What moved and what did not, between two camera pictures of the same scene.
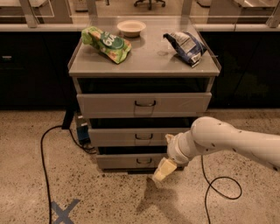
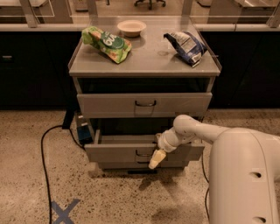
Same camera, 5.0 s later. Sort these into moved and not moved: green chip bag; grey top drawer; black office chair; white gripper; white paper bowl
Moved: white gripper
Not moved: black office chair; green chip bag; white paper bowl; grey top drawer
